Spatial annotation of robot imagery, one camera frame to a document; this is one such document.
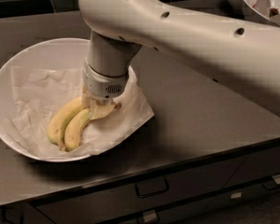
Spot white crumpled paper sheet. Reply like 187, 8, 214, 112
10, 67, 154, 161

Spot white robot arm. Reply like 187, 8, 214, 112
78, 0, 280, 117

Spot dark drawer front with handle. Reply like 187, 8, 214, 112
35, 158, 245, 224

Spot large white bowl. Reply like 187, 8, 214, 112
0, 37, 149, 163

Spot upper yellow banana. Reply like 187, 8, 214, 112
47, 97, 82, 151

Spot dark right drawer front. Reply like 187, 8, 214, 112
203, 146, 280, 213

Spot yellow-green banana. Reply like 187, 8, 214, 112
63, 102, 122, 152

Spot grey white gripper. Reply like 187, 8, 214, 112
81, 62, 129, 120

